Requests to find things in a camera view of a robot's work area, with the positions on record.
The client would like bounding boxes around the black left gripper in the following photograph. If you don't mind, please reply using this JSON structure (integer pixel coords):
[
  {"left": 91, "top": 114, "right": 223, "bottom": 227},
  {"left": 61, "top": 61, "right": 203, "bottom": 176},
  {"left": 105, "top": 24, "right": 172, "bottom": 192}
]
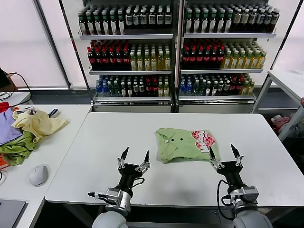
[{"left": 117, "top": 146, "right": 151, "bottom": 191}]

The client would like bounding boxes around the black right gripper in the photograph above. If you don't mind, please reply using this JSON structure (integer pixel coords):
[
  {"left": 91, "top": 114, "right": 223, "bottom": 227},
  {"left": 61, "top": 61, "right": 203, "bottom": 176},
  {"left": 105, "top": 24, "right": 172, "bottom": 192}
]
[{"left": 209, "top": 143, "right": 245, "bottom": 190}]

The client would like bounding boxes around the light green T-shirt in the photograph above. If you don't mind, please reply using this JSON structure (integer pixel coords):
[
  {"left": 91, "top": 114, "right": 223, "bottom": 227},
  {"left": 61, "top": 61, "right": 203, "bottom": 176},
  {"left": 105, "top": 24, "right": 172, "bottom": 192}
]
[{"left": 154, "top": 128, "right": 221, "bottom": 164}]

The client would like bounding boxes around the pink white clothes pile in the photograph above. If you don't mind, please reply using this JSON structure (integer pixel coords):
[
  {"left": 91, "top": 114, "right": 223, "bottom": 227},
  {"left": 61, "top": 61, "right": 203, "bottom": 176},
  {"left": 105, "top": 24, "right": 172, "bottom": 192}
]
[{"left": 272, "top": 114, "right": 292, "bottom": 130}]

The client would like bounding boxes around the white side table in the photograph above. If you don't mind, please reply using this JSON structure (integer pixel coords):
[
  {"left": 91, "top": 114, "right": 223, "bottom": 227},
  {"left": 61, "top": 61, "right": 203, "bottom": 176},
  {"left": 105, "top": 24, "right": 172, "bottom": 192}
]
[{"left": 253, "top": 70, "right": 304, "bottom": 141}]

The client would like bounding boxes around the white computer mouse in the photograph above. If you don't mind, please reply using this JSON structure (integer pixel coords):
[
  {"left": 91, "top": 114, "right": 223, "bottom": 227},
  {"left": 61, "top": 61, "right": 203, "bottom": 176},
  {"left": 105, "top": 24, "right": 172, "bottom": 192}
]
[{"left": 28, "top": 164, "right": 49, "bottom": 187}]

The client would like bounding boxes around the pale yellow shirt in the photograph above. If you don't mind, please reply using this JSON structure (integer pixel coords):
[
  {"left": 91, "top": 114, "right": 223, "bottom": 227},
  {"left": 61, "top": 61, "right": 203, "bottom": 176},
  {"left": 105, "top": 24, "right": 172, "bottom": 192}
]
[{"left": 12, "top": 109, "right": 70, "bottom": 144}]

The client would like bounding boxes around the red cap cola bottle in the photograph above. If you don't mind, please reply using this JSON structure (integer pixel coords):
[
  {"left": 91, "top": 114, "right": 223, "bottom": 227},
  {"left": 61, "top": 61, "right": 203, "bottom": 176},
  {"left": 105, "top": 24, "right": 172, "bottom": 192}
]
[
  {"left": 95, "top": 47, "right": 103, "bottom": 71},
  {"left": 182, "top": 46, "right": 190, "bottom": 69},
  {"left": 123, "top": 47, "right": 131, "bottom": 71},
  {"left": 116, "top": 47, "right": 124, "bottom": 71},
  {"left": 189, "top": 46, "right": 197, "bottom": 69},
  {"left": 203, "top": 46, "right": 211, "bottom": 69},
  {"left": 87, "top": 47, "right": 95, "bottom": 71},
  {"left": 102, "top": 47, "right": 110, "bottom": 71},
  {"left": 210, "top": 46, "right": 219, "bottom": 69},
  {"left": 196, "top": 46, "right": 204, "bottom": 69},
  {"left": 218, "top": 46, "right": 226, "bottom": 69},
  {"left": 109, "top": 47, "right": 117, "bottom": 71}
]

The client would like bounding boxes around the olive green garment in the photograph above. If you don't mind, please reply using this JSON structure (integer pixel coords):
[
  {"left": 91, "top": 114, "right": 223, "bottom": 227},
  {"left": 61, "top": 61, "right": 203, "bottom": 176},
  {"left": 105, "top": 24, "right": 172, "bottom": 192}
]
[{"left": 0, "top": 132, "right": 40, "bottom": 167}]

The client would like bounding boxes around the metal drinks shelf rack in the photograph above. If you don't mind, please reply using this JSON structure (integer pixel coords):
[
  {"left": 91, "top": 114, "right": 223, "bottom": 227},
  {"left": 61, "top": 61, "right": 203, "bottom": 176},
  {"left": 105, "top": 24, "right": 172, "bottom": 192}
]
[
  {"left": 77, "top": 0, "right": 179, "bottom": 114},
  {"left": 178, "top": 0, "right": 281, "bottom": 114}
]

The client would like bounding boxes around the purple garment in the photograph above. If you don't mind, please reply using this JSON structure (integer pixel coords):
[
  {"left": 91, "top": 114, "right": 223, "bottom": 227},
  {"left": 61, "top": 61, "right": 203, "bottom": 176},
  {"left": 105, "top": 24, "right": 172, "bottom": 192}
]
[{"left": 0, "top": 108, "right": 24, "bottom": 146}]

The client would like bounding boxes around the orange box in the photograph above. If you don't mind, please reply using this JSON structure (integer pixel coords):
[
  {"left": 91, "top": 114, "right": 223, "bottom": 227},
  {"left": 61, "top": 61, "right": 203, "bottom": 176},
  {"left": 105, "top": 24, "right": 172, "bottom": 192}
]
[{"left": 0, "top": 154, "right": 9, "bottom": 171}]

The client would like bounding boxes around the grey laptop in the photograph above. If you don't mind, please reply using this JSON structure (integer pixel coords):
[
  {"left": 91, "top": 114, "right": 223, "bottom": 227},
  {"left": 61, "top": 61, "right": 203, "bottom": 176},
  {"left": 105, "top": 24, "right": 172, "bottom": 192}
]
[{"left": 0, "top": 200, "right": 27, "bottom": 228}]

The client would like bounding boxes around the green cap tea bottle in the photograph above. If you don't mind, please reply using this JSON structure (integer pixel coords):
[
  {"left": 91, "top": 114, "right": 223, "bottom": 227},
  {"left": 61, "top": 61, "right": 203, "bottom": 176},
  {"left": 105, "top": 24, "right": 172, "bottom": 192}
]
[
  {"left": 110, "top": 10, "right": 118, "bottom": 36},
  {"left": 209, "top": 9, "right": 218, "bottom": 34},
  {"left": 217, "top": 9, "right": 226, "bottom": 34},
  {"left": 193, "top": 9, "right": 202, "bottom": 34},
  {"left": 117, "top": 10, "right": 125, "bottom": 36},
  {"left": 102, "top": 10, "right": 110, "bottom": 36},
  {"left": 201, "top": 9, "right": 209, "bottom": 34},
  {"left": 225, "top": 9, "right": 233, "bottom": 34},
  {"left": 79, "top": 10, "right": 87, "bottom": 36},
  {"left": 86, "top": 10, "right": 95, "bottom": 36},
  {"left": 185, "top": 9, "right": 194, "bottom": 34},
  {"left": 94, "top": 10, "right": 102, "bottom": 36}
]

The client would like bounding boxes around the dark bottle beige label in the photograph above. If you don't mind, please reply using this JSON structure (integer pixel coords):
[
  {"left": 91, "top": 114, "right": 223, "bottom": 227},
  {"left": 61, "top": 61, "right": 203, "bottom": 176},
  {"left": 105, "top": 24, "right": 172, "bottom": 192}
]
[
  {"left": 248, "top": 8, "right": 257, "bottom": 33},
  {"left": 272, "top": 8, "right": 280, "bottom": 33},
  {"left": 241, "top": 8, "right": 249, "bottom": 33},
  {"left": 257, "top": 8, "right": 266, "bottom": 33},
  {"left": 233, "top": 8, "right": 241, "bottom": 33},
  {"left": 265, "top": 8, "right": 273, "bottom": 33}
]

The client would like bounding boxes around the red garment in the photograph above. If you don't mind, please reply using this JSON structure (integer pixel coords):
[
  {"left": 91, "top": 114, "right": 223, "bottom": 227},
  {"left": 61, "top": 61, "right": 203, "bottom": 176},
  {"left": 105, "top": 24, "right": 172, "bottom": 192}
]
[{"left": 0, "top": 102, "right": 12, "bottom": 114}]

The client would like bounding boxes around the black bottle white label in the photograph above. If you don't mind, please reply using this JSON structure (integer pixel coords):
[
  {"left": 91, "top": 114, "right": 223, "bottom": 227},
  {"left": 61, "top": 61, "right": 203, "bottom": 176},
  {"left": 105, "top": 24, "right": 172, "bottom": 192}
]
[
  {"left": 140, "top": 7, "right": 148, "bottom": 34},
  {"left": 164, "top": 7, "right": 172, "bottom": 34},
  {"left": 125, "top": 7, "right": 134, "bottom": 34},
  {"left": 149, "top": 7, "right": 157, "bottom": 34},
  {"left": 156, "top": 7, "right": 165, "bottom": 34},
  {"left": 133, "top": 7, "right": 141, "bottom": 34}
]

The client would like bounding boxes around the brown cardboard box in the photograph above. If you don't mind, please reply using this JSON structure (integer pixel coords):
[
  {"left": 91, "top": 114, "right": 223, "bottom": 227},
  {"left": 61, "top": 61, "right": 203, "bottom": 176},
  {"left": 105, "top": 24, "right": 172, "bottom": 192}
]
[{"left": 4, "top": 73, "right": 18, "bottom": 92}]

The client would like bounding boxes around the black monitor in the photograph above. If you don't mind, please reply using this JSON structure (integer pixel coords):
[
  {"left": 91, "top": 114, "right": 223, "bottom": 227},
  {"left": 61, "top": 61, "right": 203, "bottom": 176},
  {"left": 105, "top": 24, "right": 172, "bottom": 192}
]
[{"left": 0, "top": 68, "right": 10, "bottom": 90}]

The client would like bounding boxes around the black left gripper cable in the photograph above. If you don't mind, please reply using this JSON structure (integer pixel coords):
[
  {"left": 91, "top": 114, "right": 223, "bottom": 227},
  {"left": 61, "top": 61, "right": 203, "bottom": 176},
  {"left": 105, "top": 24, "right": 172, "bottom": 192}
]
[{"left": 132, "top": 177, "right": 145, "bottom": 188}]

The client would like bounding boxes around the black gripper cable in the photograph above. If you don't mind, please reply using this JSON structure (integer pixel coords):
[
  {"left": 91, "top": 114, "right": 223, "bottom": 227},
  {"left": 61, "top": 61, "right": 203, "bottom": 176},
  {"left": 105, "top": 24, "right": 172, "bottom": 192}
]
[
  {"left": 216, "top": 179, "right": 235, "bottom": 220},
  {"left": 132, "top": 177, "right": 145, "bottom": 188}
]

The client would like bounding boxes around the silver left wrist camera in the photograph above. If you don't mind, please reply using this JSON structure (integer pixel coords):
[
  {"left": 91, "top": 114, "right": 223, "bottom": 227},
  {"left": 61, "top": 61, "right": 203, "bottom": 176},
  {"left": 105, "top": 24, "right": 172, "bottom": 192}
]
[{"left": 87, "top": 187, "right": 123, "bottom": 204}]

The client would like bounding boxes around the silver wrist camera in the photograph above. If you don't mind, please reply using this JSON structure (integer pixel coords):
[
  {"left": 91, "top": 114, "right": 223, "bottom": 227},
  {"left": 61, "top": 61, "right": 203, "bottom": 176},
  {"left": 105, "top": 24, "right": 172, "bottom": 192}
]
[
  {"left": 241, "top": 186, "right": 259, "bottom": 204},
  {"left": 87, "top": 187, "right": 123, "bottom": 204}
]

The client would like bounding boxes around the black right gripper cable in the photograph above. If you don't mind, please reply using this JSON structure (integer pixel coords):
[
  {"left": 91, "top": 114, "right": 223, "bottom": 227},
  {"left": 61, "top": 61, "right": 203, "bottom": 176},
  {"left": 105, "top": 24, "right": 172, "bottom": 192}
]
[{"left": 216, "top": 179, "right": 235, "bottom": 220}]

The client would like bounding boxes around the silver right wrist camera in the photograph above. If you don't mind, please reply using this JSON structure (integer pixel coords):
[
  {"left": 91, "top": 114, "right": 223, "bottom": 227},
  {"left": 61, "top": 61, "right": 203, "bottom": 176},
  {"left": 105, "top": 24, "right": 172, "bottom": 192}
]
[{"left": 241, "top": 186, "right": 259, "bottom": 204}]

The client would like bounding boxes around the black power cable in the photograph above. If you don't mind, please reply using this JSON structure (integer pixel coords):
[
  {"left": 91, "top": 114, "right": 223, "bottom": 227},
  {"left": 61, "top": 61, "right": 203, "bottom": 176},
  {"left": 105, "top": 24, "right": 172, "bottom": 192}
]
[{"left": 9, "top": 72, "right": 31, "bottom": 106}]

